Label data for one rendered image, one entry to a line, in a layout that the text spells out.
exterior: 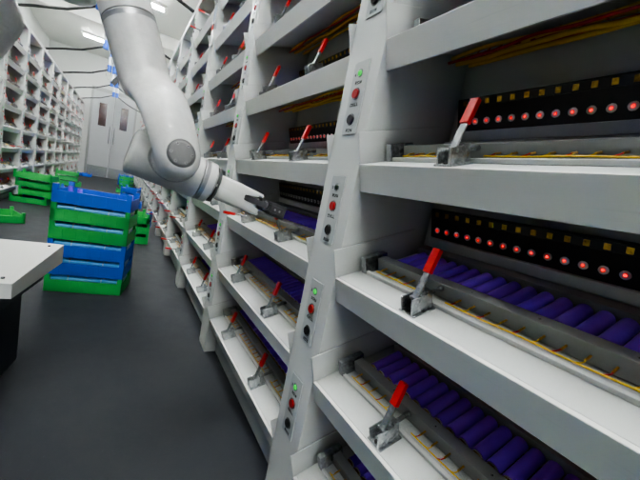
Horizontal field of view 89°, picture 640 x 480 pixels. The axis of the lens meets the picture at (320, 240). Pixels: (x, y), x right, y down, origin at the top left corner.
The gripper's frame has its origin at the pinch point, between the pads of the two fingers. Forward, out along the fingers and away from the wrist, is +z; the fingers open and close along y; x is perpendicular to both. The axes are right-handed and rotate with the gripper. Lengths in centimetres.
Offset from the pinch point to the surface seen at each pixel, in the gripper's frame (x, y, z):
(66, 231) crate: -42, -105, -41
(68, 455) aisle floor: -66, -4, -22
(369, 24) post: 34.4, 21.9, -6.6
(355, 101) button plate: 21.8, 23.0, -4.0
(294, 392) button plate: -31.5, 22.8, 7.7
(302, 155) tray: 14.2, 1.0, 0.8
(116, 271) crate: -53, -100, -18
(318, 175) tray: 9.4, 13.9, -0.3
